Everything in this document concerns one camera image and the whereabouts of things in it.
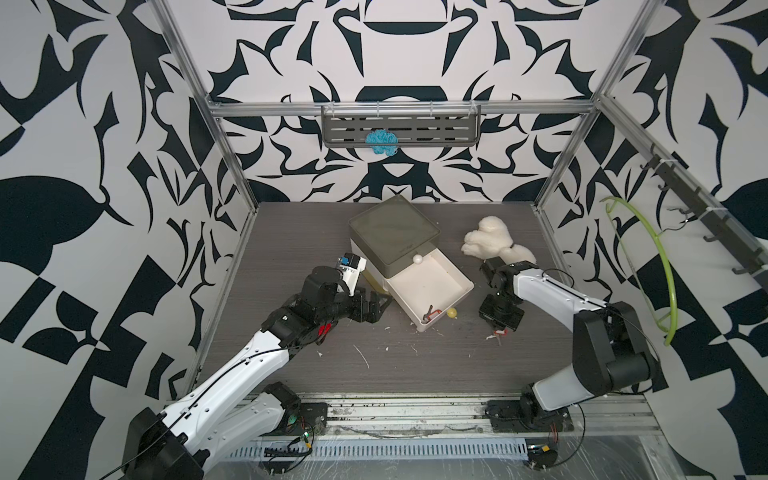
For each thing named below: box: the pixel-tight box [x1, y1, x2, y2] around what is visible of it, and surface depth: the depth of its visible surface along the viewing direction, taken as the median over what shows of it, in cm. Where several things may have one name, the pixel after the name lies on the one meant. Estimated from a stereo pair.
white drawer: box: [387, 249, 475, 332], surface depth 91 cm
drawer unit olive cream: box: [348, 194, 441, 296], surface depth 85 cm
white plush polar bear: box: [461, 216, 537, 263], surface depth 101 cm
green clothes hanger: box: [602, 196, 678, 346], surface depth 69 cm
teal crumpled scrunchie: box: [365, 128, 399, 156], surface depth 93 cm
